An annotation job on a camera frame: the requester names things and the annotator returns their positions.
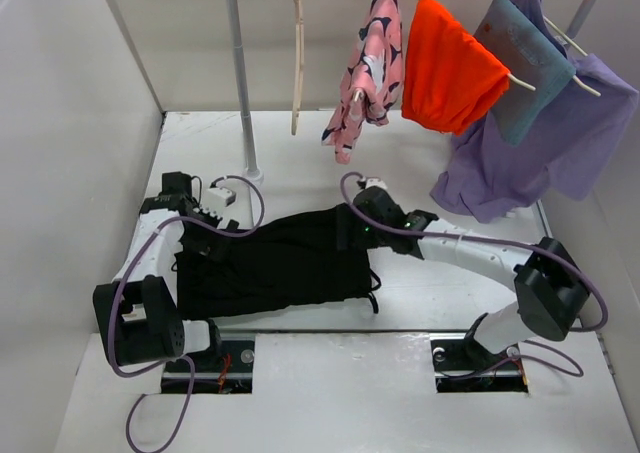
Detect purple t-shirt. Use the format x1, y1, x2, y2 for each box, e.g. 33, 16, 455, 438
429, 0, 640, 224

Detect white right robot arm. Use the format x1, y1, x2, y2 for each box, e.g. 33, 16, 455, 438
345, 186, 592, 369

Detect beige plastic hanger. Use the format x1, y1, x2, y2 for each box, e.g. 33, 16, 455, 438
291, 0, 305, 136

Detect orange garment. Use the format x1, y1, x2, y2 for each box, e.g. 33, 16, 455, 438
401, 0, 510, 135

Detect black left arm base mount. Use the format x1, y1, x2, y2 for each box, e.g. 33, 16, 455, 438
160, 337, 255, 395

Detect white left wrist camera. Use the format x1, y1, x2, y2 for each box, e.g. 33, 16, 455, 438
201, 187, 236, 216

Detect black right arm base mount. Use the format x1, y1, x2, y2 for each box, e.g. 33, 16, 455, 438
431, 338, 529, 393

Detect pink shark print garment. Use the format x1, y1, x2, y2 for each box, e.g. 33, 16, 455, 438
321, 0, 404, 165

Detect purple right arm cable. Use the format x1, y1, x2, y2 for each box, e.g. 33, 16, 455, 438
339, 171, 609, 379

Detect black trousers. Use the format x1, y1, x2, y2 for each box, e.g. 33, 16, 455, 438
177, 205, 381, 320

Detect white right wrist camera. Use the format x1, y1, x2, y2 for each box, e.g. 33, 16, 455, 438
357, 177, 387, 190

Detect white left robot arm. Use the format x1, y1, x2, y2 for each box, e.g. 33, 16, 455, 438
93, 172, 236, 370

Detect blue denim garment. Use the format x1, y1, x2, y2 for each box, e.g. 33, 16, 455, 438
475, 0, 576, 146

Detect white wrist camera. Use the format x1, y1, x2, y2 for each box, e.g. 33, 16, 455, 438
201, 187, 236, 216
357, 177, 387, 190

